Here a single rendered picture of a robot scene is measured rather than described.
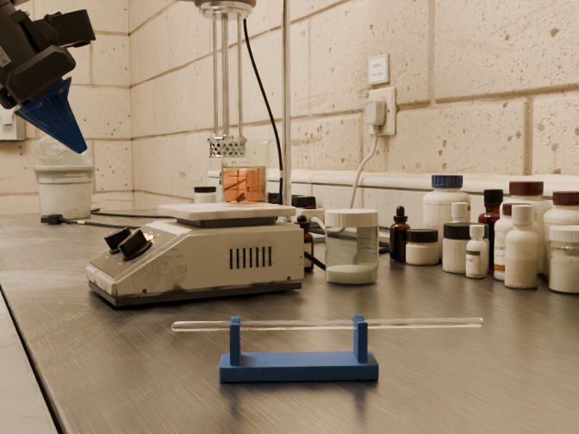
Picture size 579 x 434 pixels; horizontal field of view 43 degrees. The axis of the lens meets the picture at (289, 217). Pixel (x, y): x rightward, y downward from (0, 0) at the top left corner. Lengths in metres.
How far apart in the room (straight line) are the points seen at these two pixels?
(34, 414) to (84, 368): 0.09
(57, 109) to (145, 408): 0.42
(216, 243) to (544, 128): 0.52
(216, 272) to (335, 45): 0.90
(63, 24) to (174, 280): 0.28
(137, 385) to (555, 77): 0.74
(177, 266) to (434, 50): 0.69
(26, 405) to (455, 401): 0.24
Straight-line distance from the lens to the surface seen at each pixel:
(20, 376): 0.51
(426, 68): 1.26
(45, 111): 0.77
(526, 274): 0.80
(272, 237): 0.74
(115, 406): 0.43
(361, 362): 0.47
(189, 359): 0.52
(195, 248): 0.71
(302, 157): 1.66
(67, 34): 0.78
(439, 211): 0.98
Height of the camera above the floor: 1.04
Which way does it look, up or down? 5 degrees down
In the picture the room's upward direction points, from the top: straight up
